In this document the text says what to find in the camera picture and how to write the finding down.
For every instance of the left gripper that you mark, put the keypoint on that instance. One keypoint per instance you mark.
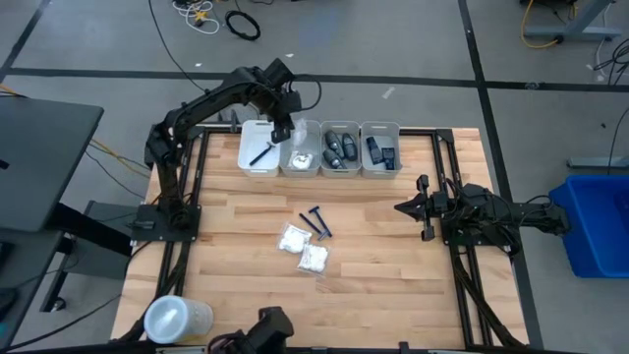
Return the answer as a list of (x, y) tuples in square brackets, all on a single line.
[(285, 103)]

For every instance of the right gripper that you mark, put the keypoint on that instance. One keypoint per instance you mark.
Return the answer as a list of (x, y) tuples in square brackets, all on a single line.
[(426, 226)]

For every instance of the clear bag of cotton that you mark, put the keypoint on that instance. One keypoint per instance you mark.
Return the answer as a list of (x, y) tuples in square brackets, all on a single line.
[(300, 132), (301, 160), (294, 239), (313, 259)]

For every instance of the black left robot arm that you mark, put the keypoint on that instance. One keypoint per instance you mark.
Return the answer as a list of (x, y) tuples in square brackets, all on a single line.
[(196, 105)]

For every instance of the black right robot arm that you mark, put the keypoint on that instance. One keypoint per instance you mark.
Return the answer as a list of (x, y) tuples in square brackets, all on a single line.
[(516, 216)]

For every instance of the white opaque storage bin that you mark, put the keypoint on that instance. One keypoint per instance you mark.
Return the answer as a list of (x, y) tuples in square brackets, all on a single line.
[(250, 142)]

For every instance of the translucent grey storage bin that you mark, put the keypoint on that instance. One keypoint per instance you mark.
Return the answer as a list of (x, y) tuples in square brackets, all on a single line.
[(307, 174), (341, 125), (381, 128)]

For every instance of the blue plastic tote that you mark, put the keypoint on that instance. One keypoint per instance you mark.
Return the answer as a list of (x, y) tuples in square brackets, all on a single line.
[(594, 226)]

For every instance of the grey desk foot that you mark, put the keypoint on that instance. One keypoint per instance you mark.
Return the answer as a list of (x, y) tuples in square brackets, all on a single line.
[(599, 163)]

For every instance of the black desk leg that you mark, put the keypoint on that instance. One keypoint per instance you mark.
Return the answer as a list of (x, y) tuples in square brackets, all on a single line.
[(113, 244)]

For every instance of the grey desk base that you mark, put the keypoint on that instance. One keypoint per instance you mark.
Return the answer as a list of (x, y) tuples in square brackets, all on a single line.
[(575, 33)]

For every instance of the black desk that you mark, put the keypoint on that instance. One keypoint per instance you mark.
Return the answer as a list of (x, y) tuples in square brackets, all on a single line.
[(44, 157)]

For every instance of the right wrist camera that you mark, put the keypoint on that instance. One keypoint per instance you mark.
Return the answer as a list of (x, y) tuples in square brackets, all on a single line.
[(440, 202)]

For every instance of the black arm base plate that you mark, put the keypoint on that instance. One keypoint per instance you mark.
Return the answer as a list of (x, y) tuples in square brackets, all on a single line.
[(191, 233), (472, 241)]

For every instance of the black aluminium table frame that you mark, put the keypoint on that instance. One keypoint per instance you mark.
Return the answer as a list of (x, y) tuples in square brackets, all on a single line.
[(442, 134)]

